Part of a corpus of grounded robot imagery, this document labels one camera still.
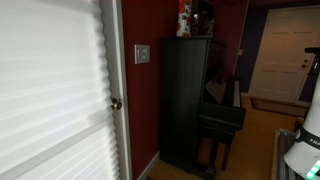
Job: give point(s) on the dark door mat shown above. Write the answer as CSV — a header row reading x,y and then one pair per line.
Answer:
x,y
276,107

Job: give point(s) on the light switch toggle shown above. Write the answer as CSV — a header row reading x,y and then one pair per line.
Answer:
x,y
146,54
140,54

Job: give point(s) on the white panel door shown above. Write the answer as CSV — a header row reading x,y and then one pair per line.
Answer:
x,y
283,66

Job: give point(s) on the white door with blinds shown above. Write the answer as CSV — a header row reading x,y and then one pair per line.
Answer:
x,y
50,93

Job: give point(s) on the brass door knob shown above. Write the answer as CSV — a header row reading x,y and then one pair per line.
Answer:
x,y
116,104

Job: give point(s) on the white door with frame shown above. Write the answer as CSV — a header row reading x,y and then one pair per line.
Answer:
x,y
119,66

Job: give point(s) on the black piano bench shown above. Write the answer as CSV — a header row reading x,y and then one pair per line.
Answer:
x,y
216,133

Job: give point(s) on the black upright piano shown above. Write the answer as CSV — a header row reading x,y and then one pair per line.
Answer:
x,y
181,100

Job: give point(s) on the small white wall switch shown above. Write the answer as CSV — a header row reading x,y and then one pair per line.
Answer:
x,y
240,52

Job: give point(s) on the metal light switch plate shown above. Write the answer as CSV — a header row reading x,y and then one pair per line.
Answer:
x,y
136,57

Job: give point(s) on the wooden boards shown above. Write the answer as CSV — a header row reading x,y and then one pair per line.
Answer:
x,y
283,153

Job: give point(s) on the white baseboard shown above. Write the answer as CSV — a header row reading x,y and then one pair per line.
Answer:
x,y
149,165

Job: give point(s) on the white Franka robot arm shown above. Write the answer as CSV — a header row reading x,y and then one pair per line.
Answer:
x,y
308,146

